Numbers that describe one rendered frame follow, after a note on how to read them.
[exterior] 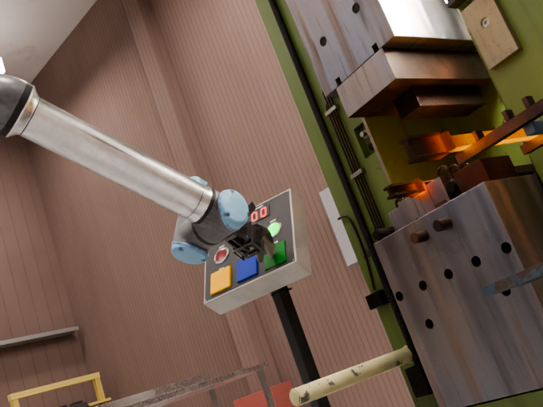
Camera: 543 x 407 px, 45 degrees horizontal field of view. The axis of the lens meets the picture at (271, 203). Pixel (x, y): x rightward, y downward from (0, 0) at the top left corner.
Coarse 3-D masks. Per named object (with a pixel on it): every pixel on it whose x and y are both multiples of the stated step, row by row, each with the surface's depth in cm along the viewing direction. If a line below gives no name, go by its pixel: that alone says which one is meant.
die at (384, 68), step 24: (384, 48) 171; (408, 48) 177; (360, 72) 177; (384, 72) 171; (408, 72) 172; (432, 72) 178; (456, 72) 185; (480, 72) 192; (360, 96) 178; (384, 96) 177
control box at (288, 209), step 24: (288, 192) 201; (264, 216) 202; (288, 216) 196; (288, 240) 190; (216, 264) 204; (264, 264) 191; (288, 264) 185; (240, 288) 193; (264, 288) 193; (216, 312) 202
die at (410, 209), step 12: (516, 168) 181; (528, 168) 184; (444, 180) 161; (432, 192) 163; (444, 192) 160; (408, 204) 170; (420, 204) 166; (432, 204) 163; (396, 216) 173; (408, 216) 170; (420, 216) 167; (396, 228) 174
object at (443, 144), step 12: (444, 132) 120; (516, 132) 132; (408, 144) 117; (420, 144) 118; (432, 144) 120; (444, 144) 120; (456, 144) 122; (468, 144) 123; (504, 144) 133; (408, 156) 117; (420, 156) 116; (432, 156) 118
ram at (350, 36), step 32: (288, 0) 197; (320, 0) 186; (352, 0) 177; (384, 0) 171; (416, 0) 180; (320, 32) 188; (352, 32) 178; (384, 32) 169; (416, 32) 173; (448, 32) 182; (320, 64) 189; (352, 64) 179
